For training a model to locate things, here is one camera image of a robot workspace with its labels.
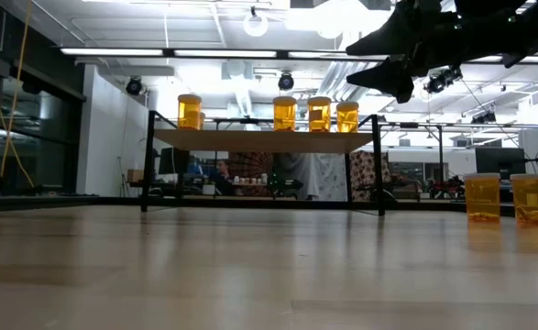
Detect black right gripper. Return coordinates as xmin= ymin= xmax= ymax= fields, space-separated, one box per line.
xmin=345 ymin=0 xmax=538 ymax=105

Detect small raised wooden shelf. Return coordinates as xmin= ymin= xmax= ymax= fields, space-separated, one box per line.
xmin=140 ymin=109 xmax=387 ymax=217

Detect wooden shelf board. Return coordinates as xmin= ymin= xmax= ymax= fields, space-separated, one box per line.
xmin=151 ymin=128 xmax=374 ymax=155

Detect black spotlight cluster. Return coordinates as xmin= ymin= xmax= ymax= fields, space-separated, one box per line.
xmin=423 ymin=65 xmax=465 ymax=95

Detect white LED light strip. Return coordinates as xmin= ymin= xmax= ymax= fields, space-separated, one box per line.
xmin=467 ymin=54 xmax=538 ymax=64
xmin=288 ymin=50 xmax=389 ymax=61
xmin=174 ymin=49 xmax=278 ymax=59
xmin=60 ymin=48 xmax=164 ymax=57

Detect black track spotlights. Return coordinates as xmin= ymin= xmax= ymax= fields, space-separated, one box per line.
xmin=471 ymin=109 xmax=498 ymax=125

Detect black round spotlight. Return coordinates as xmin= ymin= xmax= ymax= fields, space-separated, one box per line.
xmin=277 ymin=71 xmax=295 ymax=92
xmin=125 ymin=75 xmax=144 ymax=96

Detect red floral white cloth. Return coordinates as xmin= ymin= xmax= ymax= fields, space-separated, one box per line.
xmin=348 ymin=149 xmax=391 ymax=202

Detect white patterned hanging cloth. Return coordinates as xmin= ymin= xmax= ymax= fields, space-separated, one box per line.
xmin=316 ymin=153 xmax=350 ymax=202

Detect round white ceiling lamp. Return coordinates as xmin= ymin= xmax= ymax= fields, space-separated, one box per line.
xmin=243 ymin=6 xmax=269 ymax=38

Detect plain white hanging cloth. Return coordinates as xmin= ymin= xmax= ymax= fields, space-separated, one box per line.
xmin=272 ymin=152 xmax=318 ymax=201

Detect black computer monitor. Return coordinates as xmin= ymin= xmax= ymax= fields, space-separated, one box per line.
xmin=474 ymin=146 xmax=526 ymax=174
xmin=158 ymin=147 xmax=191 ymax=175

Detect dark red floral cloth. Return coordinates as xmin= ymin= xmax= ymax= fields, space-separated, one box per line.
xmin=228 ymin=151 xmax=274 ymax=179

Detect seated person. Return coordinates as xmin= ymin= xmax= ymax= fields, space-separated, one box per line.
xmin=212 ymin=159 xmax=236 ymax=197

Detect black aluminium table rail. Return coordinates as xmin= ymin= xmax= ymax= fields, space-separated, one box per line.
xmin=0 ymin=195 xmax=538 ymax=222

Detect yellow hanging cable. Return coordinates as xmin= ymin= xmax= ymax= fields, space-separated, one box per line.
xmin=0 ymin=0 xmax=36 ymax=193

